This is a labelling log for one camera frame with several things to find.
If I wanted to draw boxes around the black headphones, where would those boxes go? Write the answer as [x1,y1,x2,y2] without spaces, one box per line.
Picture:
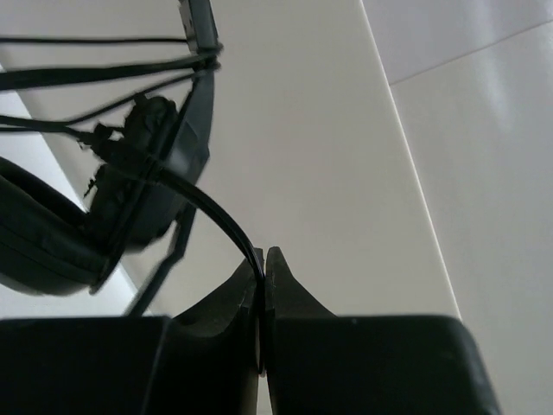
[1,1,222,296]

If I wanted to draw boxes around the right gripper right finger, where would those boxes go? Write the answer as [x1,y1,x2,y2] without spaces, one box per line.
[265,247,501,414]

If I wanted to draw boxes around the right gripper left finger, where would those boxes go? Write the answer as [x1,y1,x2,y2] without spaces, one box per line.
[1,262,258,414]

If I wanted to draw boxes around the black headphone cable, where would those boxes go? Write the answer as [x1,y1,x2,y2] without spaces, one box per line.
[0,36,265,375]

